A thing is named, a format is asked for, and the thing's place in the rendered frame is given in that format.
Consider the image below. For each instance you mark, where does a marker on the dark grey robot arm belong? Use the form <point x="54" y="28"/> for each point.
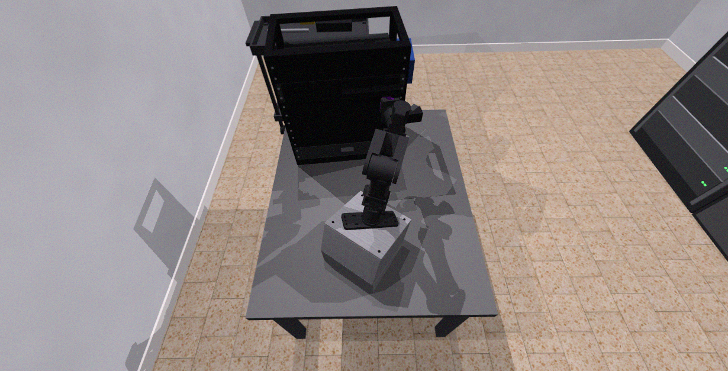
<point x="380" y="169"/>

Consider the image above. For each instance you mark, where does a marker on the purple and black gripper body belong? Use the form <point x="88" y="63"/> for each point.
<point x="386" y="108"/>

